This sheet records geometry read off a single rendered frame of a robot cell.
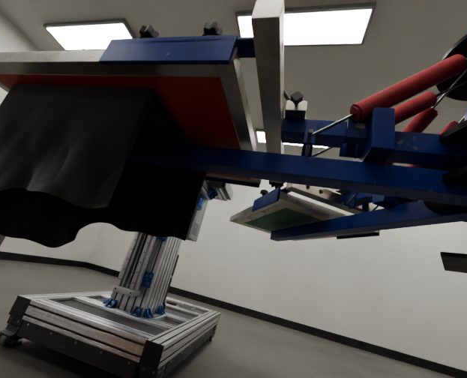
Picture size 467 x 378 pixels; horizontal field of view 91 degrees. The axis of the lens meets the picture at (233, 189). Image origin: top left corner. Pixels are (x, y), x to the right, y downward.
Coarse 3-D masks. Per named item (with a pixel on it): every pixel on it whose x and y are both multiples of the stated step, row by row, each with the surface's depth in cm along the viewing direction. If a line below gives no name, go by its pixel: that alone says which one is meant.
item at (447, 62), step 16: (448, 64) 58; (464, 64) 58; (416, 80) 58; (432, 80) 58; (384, 96) 58; (400, 96) 58; (432, 96) 69; (352, 112) 61; (368, 112) 58; (400, 112) 69; (416, 112) 70; (432, 112) 73; (416, 128) 76; (448, 128) 78
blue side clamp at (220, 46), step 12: (192, 36) 47; (204, 36) 46; (216, 36) 46; (228, 36) 45; (108, 48) 51; (120, 48) 50; (132, 48) 50; (144, 48) 49; (156, 48) 48; (168, 48) 47; (180, 48) 46; (192, 48) 46; (204, 48) 45; (216, 48) 44; (228, 48) 44; (108, 60) 50; (120, 60) 49; (132, 60) 48; (144, 60) 47; (156, 60) 46; (168, 60) 46; (180, 60) 45; (192, 60) 44; (204, 60) 44; (216, 60) 43; (228, 60) 42
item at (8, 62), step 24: (0, 72) 65; (24, 72) 62; (48, 72) 60; (72, 72) 58; (96, 72) 56; (120, 72) 54; (144, 72) 52; (168, 72) 50; (192, 72) 49; (216, 72) 47; (240, 72) 48; (240, 96) 52; (240, 120) 60; (240, 144) 71
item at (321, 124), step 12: (288, 120) 67; (300, 120) 67; (312, 120) 66; (324, 120) 65; (288, 132) 66; (300, 132) 65; (324, 132) 64; (336, 132) 63; (300, 144) 70; (324, 144) 67; (336, 144) 66
